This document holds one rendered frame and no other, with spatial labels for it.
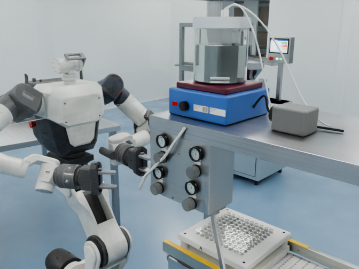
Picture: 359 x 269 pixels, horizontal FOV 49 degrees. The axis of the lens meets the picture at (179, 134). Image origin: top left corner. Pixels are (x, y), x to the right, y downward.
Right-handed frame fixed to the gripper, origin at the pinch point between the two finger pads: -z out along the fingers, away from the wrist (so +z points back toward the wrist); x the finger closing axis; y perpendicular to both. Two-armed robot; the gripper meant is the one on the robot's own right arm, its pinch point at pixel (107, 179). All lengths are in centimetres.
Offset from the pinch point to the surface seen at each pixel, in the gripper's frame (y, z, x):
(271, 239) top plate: 15, -56, 8
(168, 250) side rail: 18.4, -25.9, 13.7
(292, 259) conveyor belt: 13, -63, 16
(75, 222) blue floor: -133, 85, 97
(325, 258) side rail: 15, -72, 13
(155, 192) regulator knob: 23.6, -23.8, -7.5
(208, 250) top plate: 23.9, -39.0, 8.8
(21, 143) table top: -65, 76, 11
